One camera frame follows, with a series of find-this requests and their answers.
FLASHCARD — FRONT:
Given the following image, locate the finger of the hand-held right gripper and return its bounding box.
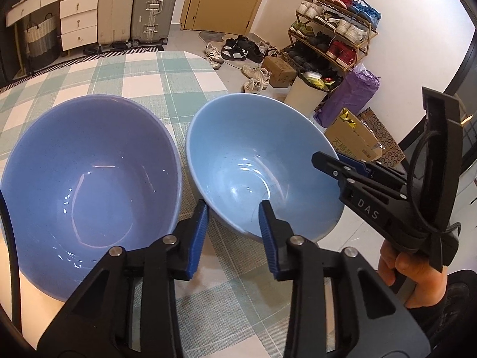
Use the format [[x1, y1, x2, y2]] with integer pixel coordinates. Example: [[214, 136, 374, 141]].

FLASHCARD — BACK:
[[348, 160, 408, 189], [312, 151, 407, 201]]

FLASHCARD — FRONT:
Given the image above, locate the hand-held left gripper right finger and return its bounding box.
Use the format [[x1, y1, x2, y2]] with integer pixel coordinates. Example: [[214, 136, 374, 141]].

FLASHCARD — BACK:
[[258, 200, 431, 358]]

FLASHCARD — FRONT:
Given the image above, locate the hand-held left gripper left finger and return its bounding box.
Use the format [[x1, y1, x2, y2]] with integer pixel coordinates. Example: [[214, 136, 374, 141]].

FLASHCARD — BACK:
[[37, 199, 209, 358]]

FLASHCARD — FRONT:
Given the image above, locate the light blue bowl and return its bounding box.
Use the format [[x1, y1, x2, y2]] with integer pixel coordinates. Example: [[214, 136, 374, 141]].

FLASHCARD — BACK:
[[185, 93, 346, 243]]

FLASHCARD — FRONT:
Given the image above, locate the dark blue bowl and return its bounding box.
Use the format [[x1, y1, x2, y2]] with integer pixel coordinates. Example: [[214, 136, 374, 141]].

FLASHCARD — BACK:
[[0, 95, 184, 303]]

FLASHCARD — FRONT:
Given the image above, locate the person's right forearm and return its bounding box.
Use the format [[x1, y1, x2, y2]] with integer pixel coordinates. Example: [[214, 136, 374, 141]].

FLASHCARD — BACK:
[[410, 268, 477, 358]]

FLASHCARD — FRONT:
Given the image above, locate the person's right hand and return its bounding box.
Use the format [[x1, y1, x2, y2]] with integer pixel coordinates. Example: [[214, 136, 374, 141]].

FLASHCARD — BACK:
[[377, 239, 448, 308]]

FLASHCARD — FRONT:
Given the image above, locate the green printed cardboard box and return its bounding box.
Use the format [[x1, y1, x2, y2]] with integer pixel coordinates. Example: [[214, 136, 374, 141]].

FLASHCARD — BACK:
[[324, 107, 385, 163]]

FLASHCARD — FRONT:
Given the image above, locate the brown circle patterned box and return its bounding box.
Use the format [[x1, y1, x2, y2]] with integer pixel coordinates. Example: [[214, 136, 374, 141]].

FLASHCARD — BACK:
[[359, 107, 408, 169]]

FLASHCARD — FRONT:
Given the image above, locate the purple bag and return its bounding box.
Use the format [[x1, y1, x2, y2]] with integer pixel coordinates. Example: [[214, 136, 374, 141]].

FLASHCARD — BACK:
[[312, 65, 382, 128]]

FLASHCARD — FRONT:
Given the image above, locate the white trash bin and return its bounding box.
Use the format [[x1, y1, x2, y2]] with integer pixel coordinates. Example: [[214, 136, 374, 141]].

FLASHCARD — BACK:
[[285, 69, 331, 113]]

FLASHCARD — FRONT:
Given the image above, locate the small brown cardboard box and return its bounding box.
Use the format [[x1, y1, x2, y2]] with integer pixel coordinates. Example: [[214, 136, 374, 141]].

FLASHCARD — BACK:
[[263, 55, 298, 89]]

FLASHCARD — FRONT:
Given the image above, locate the white and green sneaker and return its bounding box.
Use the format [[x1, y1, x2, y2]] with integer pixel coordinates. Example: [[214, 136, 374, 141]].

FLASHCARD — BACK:
[[243, 78, 270, 95], [242, 63, 271, 81]]

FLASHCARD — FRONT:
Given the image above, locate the collection of shelved shoes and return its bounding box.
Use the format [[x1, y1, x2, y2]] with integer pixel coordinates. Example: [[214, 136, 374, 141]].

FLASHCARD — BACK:
[[281, 0, 382, 83]]

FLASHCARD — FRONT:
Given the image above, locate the pile of dark sneakers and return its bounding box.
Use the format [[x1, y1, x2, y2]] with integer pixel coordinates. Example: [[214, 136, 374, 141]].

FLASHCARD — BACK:
[[203, 35, 279, 72]]

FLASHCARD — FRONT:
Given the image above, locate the grey door mat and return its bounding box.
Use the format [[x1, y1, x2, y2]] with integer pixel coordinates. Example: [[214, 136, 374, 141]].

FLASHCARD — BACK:
[[197, 29, 225, 44]]

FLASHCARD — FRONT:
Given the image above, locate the tan wooden door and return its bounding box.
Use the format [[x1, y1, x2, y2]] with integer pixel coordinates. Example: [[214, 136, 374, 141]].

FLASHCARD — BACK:
[[179, 0, 277, 36]]

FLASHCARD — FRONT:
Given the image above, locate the dotted rug with striped border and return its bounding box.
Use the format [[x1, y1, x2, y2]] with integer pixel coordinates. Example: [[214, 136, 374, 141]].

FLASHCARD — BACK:
[[0, 45, 165, 87]]

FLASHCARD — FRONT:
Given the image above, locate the silver suitcase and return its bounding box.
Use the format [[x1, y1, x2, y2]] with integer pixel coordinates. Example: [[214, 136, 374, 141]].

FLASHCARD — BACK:
[[130, 0, 183, 44]]

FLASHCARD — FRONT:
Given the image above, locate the beige suitcase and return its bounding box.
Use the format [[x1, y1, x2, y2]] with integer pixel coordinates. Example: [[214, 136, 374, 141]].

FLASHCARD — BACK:
[[97, 0, 140, 46]]

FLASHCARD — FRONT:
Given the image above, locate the woven laundry basket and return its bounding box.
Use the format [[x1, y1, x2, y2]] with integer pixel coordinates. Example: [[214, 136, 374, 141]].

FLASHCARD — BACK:
[[24, 13, 63, 70]]

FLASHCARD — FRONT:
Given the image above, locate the white dressing table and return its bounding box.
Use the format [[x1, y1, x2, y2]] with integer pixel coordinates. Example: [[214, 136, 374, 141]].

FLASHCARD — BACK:
[[5, 0, 102, 76]]

